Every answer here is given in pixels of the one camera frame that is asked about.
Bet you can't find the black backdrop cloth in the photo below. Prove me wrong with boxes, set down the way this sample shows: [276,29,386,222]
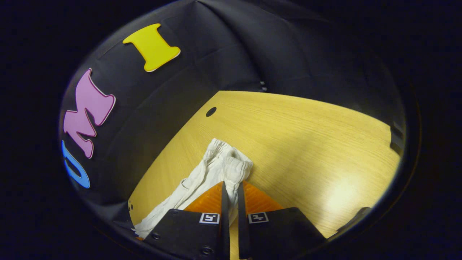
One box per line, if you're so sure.
[58,0,407,226]

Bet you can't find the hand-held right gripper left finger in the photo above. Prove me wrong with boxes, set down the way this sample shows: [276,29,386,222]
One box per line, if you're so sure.
[144,181,230,260]

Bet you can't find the white jeans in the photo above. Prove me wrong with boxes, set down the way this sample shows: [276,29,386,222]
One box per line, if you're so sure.
[131,138,254,239]

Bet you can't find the grey table edge bracket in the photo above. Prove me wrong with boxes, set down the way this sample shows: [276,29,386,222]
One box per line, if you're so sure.
[389,122,405,156]
[337,206,372,234]

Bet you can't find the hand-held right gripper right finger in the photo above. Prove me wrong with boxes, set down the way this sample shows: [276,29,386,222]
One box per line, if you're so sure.
[237,181,327,260]

